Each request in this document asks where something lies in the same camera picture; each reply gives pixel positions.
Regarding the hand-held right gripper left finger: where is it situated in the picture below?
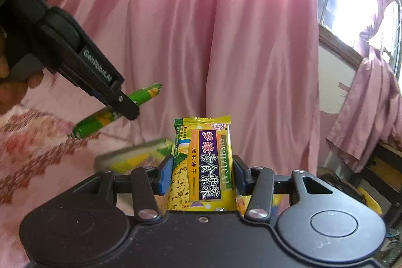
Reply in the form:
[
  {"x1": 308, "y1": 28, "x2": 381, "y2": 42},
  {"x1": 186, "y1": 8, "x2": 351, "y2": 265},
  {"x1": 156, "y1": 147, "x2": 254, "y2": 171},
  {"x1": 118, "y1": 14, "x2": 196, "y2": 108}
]
[{"x1": 74, "y1": 155, "x2": 175, "y2": 222}]

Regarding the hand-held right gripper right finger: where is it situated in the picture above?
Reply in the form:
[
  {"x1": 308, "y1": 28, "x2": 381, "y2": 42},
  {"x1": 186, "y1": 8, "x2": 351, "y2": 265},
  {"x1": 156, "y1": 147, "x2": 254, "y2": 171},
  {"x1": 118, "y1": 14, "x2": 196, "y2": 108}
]
[{"x1": 232, "y1": 155, "x2": 333, "y2": 221}]

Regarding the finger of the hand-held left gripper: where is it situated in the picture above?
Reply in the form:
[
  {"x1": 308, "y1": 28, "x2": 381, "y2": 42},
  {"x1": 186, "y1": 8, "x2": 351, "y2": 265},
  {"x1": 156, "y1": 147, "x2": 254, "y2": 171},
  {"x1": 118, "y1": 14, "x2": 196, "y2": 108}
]
[{"x1": 104, "y1": 89, "x2": 140, "y2": 121}]

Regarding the green stick snack packet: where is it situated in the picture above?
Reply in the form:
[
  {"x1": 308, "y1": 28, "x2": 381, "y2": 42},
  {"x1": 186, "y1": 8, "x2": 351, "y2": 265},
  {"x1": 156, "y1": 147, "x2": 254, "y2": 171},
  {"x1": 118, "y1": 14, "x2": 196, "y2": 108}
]
[{"x1": 67, "y1": 83, "x2": 164, "y2": 139}]

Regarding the yellow biscuit packet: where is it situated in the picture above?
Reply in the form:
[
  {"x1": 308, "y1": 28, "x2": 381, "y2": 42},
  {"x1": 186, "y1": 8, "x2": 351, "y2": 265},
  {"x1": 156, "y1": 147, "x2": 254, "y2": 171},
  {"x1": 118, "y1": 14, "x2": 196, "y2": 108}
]
[{"x1": 166, "y1": 115, "x2": 237, "y2": 212}]

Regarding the person's left hand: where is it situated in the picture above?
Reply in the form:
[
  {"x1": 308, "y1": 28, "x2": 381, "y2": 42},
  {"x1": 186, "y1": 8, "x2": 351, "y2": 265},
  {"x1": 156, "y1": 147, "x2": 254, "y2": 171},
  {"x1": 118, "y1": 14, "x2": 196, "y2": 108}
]
[{"x1": 0, "y1": 32, "x2": 45, "y2": 115}]

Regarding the wooden shelf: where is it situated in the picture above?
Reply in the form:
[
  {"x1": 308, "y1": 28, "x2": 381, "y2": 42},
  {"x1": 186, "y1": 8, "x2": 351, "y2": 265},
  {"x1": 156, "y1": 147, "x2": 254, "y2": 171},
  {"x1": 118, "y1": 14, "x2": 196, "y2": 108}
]
[{"x1": 317, "y1": 141, "x2": 402, "y2": 268}]

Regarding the tied pink curtain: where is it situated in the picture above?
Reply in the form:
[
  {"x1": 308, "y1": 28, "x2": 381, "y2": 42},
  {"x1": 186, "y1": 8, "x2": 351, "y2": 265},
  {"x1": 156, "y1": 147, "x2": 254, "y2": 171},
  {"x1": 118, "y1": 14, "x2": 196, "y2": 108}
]
[{"x1": 326, "y1": 0, "x2": 402, "y2": 174}]

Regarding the wooden window sill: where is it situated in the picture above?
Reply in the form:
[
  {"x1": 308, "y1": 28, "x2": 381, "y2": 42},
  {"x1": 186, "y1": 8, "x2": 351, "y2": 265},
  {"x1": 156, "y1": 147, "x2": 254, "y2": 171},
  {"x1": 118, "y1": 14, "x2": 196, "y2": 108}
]
[{"x1": 318, "y1": 22, "x2": 373, "y2": 71}]

